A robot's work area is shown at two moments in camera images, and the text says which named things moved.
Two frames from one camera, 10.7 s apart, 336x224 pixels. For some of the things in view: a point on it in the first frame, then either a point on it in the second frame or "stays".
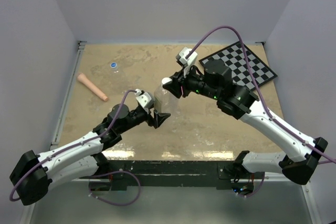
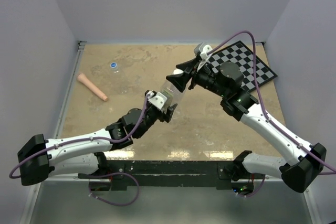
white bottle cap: [166, 80] -> [177, 71]
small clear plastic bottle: [114, 67] stays
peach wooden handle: [81, 77] stays
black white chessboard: [234, 56] stays
